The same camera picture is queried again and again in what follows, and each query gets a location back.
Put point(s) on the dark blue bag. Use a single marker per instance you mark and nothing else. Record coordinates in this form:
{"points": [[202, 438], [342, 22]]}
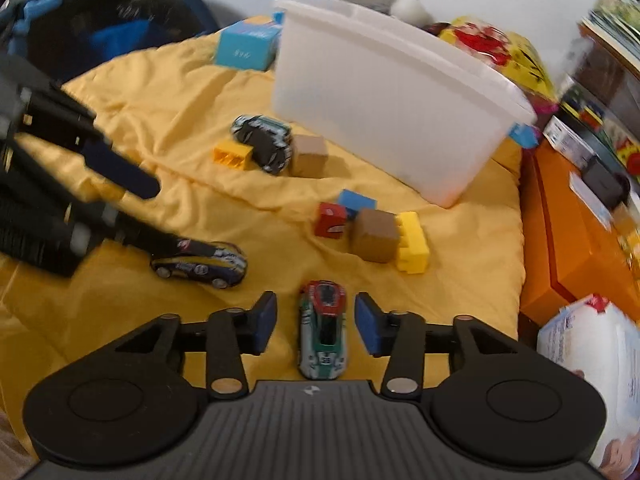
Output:
{"points": [[100, 15]]}

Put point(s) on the white round object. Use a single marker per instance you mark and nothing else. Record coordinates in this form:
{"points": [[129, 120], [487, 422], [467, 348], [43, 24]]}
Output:
{"points": [[407, 10]]}

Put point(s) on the colourful wooden toy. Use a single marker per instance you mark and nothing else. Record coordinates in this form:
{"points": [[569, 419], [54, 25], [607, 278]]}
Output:
{"points": [[595, 110]]}

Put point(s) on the grey transparent box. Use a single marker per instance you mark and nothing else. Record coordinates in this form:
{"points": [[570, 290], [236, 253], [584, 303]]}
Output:
{"points": [[610, 70]]}

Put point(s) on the dark round object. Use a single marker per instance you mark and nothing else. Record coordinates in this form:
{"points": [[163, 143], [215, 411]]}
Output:
{"points": [[436, 27]]}

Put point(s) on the black device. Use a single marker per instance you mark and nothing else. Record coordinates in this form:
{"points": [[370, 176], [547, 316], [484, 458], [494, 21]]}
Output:
{"points": [[605, 182]]}

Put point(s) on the yellow red printed bag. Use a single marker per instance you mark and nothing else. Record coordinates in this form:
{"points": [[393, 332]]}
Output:
{"points": [[495, 50]]}

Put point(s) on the yellow building block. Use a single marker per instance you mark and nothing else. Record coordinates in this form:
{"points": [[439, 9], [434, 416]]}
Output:
{"points": [[232, 155], [412, 245]]}

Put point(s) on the light blue plastic piece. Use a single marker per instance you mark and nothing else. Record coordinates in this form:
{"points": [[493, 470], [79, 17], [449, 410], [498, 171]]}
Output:
{"points": [[525, 135], [278, 16]]}

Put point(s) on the white printed pack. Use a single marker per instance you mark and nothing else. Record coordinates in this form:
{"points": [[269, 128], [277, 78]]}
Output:
{"points": [[590, 360]]}

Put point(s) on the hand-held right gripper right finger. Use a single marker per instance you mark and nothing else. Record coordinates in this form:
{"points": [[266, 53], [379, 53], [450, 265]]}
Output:
{"points": [[367, 322]]}

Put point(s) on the dark toy car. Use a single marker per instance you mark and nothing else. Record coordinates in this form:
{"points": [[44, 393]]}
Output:
{"points": [[200, 262]]}

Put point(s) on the small white box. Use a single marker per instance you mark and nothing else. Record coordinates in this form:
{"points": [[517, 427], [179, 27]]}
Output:
{"points": [[567, 140]]}

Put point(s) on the stack of books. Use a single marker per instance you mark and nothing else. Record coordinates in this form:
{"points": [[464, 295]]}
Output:
{"points": [[617, 10]]}

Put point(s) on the light blue tissue box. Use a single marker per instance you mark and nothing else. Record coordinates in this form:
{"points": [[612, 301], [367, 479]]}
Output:
{"points": [[247, 47]]}

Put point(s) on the red green white toy car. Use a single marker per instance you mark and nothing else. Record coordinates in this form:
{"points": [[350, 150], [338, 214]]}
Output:
{"points": [[324, 330]]}

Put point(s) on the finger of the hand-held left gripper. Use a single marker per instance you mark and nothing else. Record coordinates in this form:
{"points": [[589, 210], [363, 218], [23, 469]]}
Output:
{"points": [[120, 170], [145, 240]]}

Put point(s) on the yellow cloth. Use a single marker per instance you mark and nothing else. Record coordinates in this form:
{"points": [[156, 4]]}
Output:
{"points": [[175, 110]]}

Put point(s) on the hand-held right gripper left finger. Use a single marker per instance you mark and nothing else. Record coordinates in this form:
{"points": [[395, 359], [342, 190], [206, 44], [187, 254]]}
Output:
{"points": [[264, 322]]}

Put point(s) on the white plastic storage bin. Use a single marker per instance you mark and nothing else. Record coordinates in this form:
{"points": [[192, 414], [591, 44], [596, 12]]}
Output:
{"points": [[380, 95]]}

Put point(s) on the orange box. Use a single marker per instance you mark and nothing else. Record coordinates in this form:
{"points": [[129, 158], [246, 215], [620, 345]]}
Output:
{"points": [[575, 240]]}

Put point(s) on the small red cube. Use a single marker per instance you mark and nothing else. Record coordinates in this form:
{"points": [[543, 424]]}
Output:
{"points": [[330, 221]]}

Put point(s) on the small blue cube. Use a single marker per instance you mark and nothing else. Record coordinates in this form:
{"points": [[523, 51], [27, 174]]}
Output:
{"points": [[357, 199]]}

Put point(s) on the wooden cube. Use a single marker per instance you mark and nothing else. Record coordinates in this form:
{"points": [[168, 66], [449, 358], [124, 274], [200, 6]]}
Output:
{"points": [[375, 236], [310, 156]]}

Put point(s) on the striped white black toy car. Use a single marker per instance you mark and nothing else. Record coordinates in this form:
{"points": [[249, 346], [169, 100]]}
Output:
{"points": [[262, 142]]}

